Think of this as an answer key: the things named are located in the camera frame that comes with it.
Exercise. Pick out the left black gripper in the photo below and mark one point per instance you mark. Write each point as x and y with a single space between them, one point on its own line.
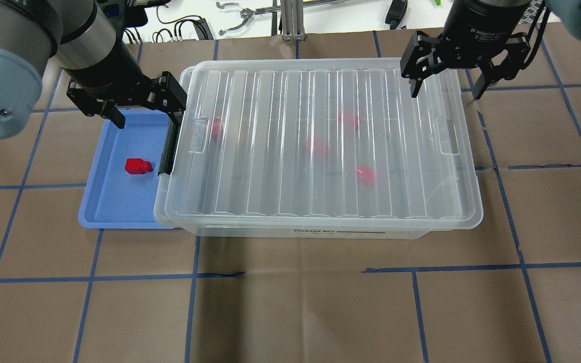
106 72

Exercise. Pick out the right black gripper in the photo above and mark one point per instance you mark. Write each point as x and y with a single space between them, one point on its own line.
480 27

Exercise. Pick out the red block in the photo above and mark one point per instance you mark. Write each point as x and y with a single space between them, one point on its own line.
138 166
316 148
217 129
367 176
348 121

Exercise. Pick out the clear plastic box lid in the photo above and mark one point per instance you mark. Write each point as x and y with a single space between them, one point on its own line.
320 143

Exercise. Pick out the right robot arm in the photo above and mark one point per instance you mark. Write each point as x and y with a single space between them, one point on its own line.
569 12

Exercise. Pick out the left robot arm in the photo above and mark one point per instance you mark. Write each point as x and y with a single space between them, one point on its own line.
89 48

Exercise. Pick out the clear plastic storage box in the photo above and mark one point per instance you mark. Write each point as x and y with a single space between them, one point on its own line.
300 233

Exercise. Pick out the blue plastic tray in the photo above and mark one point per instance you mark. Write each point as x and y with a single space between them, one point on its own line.
114 199

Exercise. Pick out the black tool on bench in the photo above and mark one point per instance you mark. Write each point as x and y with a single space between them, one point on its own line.
396 13

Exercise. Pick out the checkered calibration board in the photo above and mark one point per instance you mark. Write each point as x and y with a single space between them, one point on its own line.
534 13

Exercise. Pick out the black power adapter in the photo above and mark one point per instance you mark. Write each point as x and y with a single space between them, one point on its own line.
202 29

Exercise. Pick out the aluminium frame post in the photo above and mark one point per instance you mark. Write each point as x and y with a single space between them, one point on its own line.
292 20

